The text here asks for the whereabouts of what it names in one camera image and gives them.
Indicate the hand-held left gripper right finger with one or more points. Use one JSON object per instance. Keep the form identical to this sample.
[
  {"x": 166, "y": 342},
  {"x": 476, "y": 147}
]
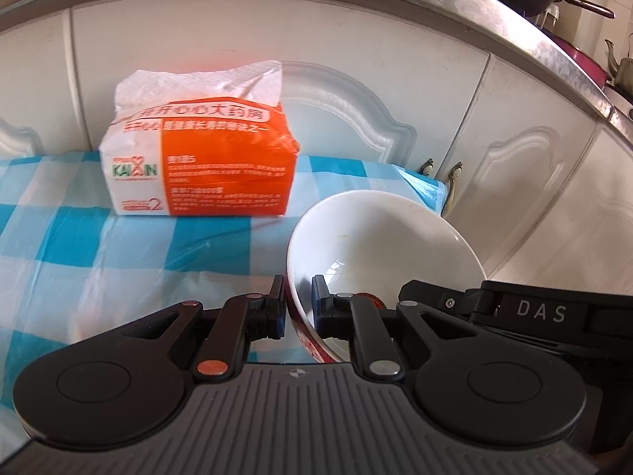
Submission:
[{"x": 321, "y": 309}]

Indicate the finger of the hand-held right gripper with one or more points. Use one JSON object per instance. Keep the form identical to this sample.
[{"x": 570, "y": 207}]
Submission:
[{"x": 435, "y": 294}]

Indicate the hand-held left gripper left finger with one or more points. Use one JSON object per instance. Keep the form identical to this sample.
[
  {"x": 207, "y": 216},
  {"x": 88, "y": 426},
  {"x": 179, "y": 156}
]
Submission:
[{"x": 279, "y": 307}]

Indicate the red white bowl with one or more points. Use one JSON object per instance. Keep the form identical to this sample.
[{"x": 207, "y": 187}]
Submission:
[{"x": 376, "y": 242}]

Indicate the white cabinet door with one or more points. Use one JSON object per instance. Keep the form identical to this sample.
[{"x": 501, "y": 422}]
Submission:
[
  {"x": 519, "y": 158},
  {"x": 29, "y": 84},
  {"x": 583, "y": 232},
  {"x": 346, "y": 109}
]

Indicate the orange white tissue packet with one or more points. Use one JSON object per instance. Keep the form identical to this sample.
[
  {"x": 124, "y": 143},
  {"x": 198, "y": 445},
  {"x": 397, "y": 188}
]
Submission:
[{"x": 222, "y": 173}]

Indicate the blue checkered tablecloth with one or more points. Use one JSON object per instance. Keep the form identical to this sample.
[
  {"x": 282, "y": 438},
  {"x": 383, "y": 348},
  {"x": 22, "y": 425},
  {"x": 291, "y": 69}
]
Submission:
[{"x": 74, "y": 267}]

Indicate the steel kettle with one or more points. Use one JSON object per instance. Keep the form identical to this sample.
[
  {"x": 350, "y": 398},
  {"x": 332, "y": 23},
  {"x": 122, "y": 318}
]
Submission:
[{"x": 623, "y": 74}]

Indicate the red pan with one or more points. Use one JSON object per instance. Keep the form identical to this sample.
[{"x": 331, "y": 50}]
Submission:
[{"x": 581, "y": 59}]

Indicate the small white cup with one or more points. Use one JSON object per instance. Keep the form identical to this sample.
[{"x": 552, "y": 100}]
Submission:
[{"x": 550, "y": 16}]

